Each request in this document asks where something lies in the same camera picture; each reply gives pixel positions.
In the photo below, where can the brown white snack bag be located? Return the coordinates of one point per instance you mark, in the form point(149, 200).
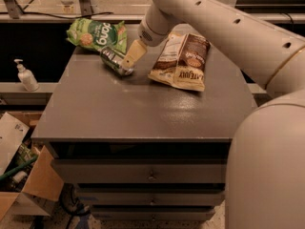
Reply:
point(182, 61)

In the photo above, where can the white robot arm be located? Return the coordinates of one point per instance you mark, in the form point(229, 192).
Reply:
point(265, 177)

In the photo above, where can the green soda can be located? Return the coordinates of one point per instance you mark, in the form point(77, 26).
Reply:
point(113, 59)

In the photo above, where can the green dang chips bag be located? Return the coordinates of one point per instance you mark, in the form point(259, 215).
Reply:
point(94, 35)

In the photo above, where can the open cardboard box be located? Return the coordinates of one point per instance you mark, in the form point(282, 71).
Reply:
point(29, 185)

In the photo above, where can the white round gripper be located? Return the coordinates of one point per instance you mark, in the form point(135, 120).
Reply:
point(150, 34)

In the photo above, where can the grey drawer cabinet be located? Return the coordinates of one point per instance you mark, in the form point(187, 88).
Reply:
point(135, 149)

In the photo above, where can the white pump bottle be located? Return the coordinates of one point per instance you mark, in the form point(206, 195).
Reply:
point(26, 77)

